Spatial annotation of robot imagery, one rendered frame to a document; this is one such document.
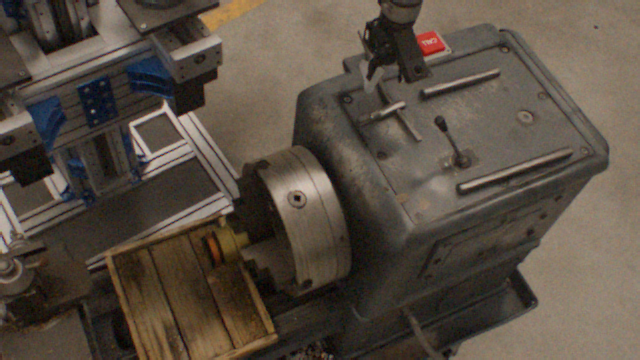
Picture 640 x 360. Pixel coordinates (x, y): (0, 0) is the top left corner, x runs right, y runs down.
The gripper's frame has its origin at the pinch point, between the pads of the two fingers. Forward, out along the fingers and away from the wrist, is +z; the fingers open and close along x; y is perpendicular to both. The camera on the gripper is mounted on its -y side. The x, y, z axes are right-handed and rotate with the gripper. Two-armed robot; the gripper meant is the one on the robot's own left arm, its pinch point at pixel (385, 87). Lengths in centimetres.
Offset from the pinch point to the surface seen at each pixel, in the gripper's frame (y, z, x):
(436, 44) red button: 9.1, 3.0, -19.2
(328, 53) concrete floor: 116, 130, -58
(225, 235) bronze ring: -11.6, 17.5, 41.7
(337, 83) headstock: 7.6, 4.2, 7.4
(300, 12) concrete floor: 146, 130, -57
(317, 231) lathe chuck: -21.8, 9.4, 25.8
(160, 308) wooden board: -12, 41, 59
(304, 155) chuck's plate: -5.2, 7.5, 21.2
